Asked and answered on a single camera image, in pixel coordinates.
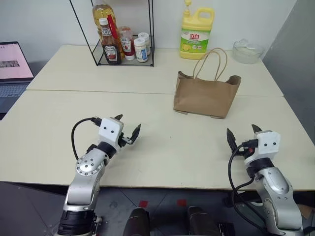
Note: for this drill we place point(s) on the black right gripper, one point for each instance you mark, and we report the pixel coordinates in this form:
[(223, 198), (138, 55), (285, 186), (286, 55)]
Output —
[(247, 152)]

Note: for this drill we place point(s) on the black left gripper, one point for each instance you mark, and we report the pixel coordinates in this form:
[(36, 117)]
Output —
[(122, 140)]

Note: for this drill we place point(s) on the brown paper bag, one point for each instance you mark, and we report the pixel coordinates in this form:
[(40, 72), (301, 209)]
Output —
[(201, 98)]

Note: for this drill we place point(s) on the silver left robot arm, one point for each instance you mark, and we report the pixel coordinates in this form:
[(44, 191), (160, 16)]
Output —
[(83, 182)]

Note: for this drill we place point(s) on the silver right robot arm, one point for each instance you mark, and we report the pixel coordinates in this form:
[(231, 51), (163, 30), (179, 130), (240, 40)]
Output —
[(278, 191)]

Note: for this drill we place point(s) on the white lidded seasoning jar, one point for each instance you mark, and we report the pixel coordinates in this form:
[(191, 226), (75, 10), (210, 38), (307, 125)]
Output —
[(140, 52), (145, 35)]

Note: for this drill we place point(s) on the glass ketchup bottle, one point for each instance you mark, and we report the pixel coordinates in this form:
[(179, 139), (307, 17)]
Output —
[(110, 52)]

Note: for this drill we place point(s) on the red squeeze ketchup bottle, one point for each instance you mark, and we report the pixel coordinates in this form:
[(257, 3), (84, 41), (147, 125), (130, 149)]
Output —
[(126, 46)]

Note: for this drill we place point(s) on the clear glass bowl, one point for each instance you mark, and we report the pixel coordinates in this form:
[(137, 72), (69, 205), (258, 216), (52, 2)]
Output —
[(246, 55)]

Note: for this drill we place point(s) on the red floor tape square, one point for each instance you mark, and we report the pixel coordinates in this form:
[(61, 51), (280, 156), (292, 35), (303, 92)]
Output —
[(181, 202)]

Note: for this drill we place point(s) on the dark rounded shape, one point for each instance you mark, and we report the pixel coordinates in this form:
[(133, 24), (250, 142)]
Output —
[(139, 222), (201, 222)]

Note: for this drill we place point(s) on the yellow detergent jug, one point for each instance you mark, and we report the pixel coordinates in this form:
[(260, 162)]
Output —
[(195, 51)]

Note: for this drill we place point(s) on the brown cardboard piece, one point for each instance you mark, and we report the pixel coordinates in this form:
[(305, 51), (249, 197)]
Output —
[(307, 211)]

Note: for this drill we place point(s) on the cooking oil bottle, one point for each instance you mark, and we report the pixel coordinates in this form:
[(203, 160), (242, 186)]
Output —
[(103, 11)]

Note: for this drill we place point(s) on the open laptop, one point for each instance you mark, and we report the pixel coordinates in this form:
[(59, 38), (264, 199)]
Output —
[(12, 61)]

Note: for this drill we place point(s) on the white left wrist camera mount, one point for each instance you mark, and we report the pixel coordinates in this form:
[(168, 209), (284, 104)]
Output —
[(110, 129)]

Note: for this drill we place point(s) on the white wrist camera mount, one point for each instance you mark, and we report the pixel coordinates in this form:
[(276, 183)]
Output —
[(268, 145), (110, 129)]

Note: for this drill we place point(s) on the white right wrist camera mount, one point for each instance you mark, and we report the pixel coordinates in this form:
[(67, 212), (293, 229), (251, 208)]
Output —
[(268, 145)]

